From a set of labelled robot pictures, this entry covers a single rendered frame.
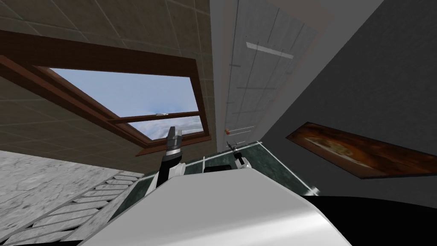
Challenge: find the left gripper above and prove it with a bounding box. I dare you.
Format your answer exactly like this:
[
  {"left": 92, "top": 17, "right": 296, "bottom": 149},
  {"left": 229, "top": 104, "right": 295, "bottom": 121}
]
[{"left": 164, "top": 126, "right": 183, "bottom": 158}]

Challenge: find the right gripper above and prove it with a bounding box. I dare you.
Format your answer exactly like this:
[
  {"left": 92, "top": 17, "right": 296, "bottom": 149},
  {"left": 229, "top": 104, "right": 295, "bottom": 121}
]
[{"left": 227, "top": 141, "right": 241, "bottom": 157}]

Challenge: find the brown framed window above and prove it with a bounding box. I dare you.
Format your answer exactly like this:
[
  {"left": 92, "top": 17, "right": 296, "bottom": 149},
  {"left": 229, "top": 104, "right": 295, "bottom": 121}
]
[{"left": 0, "top": 29, "right": 213, "bottom": 157}]

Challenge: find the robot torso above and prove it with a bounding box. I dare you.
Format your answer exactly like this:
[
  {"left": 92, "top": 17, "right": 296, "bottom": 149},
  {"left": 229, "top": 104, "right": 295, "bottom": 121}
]
[{"left": 79, "top": 164, "right": 353, "bottom": 246}]

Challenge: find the white panelled door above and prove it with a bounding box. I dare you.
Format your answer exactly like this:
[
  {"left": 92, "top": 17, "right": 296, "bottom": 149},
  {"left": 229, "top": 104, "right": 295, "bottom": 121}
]
[{"left": 223, "top": 0, "right": 319, "bottom": 152}]

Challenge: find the brown framed wall picture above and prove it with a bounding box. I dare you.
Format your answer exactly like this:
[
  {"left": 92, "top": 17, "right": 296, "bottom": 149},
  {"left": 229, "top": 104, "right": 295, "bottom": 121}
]
[{"left": 286, "top": 121, "right": 437, "bottom": 180}]

